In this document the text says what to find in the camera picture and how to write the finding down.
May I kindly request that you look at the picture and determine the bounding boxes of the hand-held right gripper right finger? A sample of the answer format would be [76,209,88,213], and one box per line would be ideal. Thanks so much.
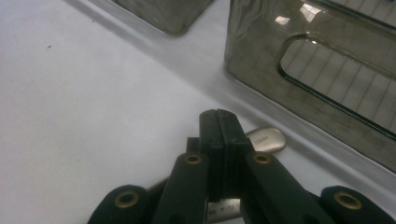
[216,108,336,224]

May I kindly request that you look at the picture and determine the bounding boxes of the smoky transparent plastic bin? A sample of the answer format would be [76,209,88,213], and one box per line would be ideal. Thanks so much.
[223,0,396,174]
[113,0,217,35]

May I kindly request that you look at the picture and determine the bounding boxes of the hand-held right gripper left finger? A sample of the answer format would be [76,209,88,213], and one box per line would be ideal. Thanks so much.
[151,108,225,224]

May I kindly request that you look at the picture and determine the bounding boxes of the white table sheet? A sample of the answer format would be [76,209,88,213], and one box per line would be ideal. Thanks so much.
[64,0,396,200]
[0,0,396,224]

